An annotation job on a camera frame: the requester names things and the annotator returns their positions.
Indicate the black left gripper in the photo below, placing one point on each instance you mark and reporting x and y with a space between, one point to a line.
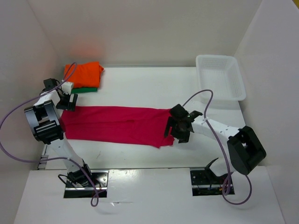
70 106

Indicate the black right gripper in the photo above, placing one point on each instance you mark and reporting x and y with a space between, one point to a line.
183 137

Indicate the green t-shirt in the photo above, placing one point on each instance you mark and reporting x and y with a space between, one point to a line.
84 90

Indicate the pink t-shirt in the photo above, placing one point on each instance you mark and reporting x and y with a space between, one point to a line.
118 124

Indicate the orange t-shirt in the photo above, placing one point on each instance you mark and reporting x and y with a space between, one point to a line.
87 75

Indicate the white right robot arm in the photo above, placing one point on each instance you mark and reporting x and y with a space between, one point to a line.
242 147

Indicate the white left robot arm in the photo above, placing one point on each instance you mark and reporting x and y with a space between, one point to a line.
46 126

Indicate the white plastic basket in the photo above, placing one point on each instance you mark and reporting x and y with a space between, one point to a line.
222 75

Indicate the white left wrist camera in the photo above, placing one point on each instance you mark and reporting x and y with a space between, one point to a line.
67 88

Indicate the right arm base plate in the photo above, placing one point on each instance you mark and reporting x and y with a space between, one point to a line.
205 183

